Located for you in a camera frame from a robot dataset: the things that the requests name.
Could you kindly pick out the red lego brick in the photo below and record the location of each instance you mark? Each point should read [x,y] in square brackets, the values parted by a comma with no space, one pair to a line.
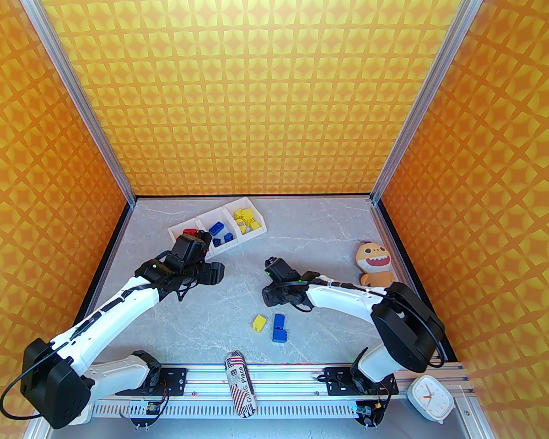
[190,232]

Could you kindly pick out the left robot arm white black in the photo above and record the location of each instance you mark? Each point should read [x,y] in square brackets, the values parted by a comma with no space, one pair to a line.
[112,316]

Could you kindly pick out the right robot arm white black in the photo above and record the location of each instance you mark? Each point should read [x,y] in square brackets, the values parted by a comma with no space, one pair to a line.
[343,296]

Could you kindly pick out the black table edge strip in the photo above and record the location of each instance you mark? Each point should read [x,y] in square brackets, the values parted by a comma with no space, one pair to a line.
[399,240]
[111,247]

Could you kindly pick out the orange shark plush toy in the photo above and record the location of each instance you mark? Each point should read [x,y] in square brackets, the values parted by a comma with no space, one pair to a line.
[374,261]

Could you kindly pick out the rolled printed striped pouch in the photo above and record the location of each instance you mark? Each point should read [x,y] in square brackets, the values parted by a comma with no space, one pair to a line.
[240,382]

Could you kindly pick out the small circuit board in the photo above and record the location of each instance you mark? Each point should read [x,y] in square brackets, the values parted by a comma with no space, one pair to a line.
[366,410]
[150,408]

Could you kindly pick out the white analog clock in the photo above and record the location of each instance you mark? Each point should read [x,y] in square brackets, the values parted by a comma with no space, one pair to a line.
[431,398]

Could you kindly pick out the aluminium front rail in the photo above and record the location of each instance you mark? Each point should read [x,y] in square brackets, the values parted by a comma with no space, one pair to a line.
[293,375]

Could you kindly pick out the aluminium corner post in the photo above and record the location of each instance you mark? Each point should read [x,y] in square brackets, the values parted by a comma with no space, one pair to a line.
[74,89]
[422,89]

